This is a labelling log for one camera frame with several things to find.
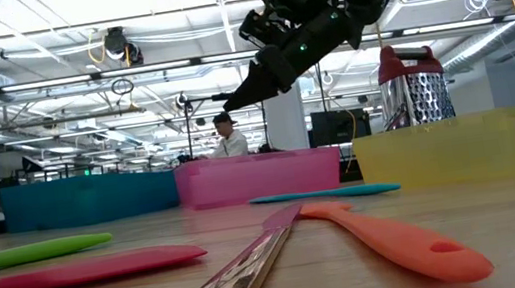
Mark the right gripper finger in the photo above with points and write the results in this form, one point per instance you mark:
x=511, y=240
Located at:
x=259, y=85

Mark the blue silicone spatula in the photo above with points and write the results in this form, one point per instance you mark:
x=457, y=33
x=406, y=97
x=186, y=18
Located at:
x=335, y=193

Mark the orange silicone spoon spatula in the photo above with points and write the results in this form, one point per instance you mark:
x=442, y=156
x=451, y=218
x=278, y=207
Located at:
x=403, y=244

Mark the red silicone spatula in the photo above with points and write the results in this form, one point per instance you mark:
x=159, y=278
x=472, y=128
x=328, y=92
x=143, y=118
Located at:
x=103, y=268

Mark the white column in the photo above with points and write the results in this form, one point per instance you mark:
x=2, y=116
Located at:
x=286, y=125

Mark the person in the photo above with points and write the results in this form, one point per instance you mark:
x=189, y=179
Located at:
x=232, y=145

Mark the black television screen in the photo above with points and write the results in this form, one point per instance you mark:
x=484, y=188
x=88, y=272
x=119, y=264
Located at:
x=341, y=127

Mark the pink plastic bin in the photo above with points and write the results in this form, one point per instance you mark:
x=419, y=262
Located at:
x=257, y=177

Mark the long ceiling light strip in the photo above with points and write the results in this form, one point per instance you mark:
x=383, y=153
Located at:
x=151, y=68

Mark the yellow plastic bin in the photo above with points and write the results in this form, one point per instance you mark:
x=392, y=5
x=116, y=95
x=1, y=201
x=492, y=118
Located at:
x=465, y=150

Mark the teal blue plastic bin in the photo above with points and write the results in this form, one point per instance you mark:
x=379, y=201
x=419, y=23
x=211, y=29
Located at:
x=89, y=200

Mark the green silicone spatula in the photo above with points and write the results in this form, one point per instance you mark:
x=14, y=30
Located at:
x=25, y=254

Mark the black camera rig frame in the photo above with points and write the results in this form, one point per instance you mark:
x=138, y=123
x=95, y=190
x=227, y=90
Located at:
x=218, y=97

